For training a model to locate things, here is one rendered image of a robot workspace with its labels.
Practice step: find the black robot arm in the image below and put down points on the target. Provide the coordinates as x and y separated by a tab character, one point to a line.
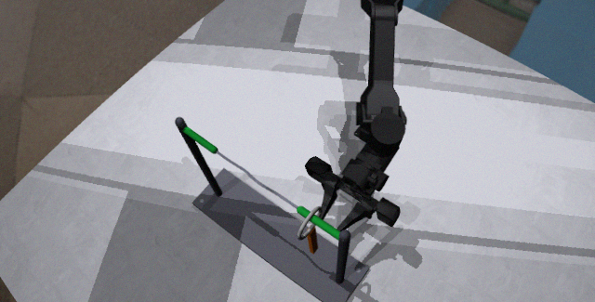
379	115

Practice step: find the orange handle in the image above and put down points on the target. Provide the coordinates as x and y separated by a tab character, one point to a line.
311	231

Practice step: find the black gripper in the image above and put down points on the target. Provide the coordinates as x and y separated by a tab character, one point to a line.
387	211

